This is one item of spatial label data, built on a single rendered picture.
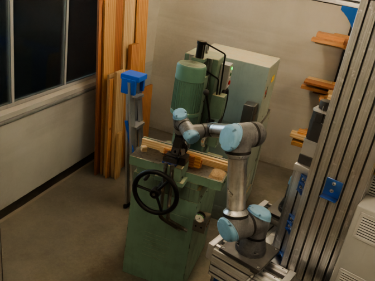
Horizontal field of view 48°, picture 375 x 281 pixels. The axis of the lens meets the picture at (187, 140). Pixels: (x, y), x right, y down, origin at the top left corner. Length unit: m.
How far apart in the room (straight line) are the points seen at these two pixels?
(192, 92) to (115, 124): 1.62
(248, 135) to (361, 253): 0.71
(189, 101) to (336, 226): 1.06
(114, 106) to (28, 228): 1.27
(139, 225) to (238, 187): 1.12
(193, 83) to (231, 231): 0.93
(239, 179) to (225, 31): 3.09
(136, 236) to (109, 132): 1.37
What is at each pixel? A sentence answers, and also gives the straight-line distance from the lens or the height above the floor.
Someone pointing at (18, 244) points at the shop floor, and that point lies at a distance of 3.38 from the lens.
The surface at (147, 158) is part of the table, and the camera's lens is 2.63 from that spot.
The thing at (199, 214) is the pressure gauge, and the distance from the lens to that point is 2.57.
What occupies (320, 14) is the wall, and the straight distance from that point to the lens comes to 4.59.
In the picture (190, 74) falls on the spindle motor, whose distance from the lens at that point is 2.43.
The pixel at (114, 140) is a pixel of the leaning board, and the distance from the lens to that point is 4.02.
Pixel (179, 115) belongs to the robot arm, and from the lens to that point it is 2.18.
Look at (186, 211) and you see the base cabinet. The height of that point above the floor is 0.63.
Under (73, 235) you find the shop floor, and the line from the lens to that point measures 3.44.
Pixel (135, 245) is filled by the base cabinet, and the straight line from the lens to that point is 2.95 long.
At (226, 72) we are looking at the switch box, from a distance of 2.74.
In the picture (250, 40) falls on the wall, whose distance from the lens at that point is 4.73.
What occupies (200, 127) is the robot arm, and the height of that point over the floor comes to 1.28.
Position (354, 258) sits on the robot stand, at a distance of 2.06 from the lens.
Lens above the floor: 2.09
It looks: 24 degrees down
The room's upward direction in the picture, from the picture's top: 9 degrees clockwise
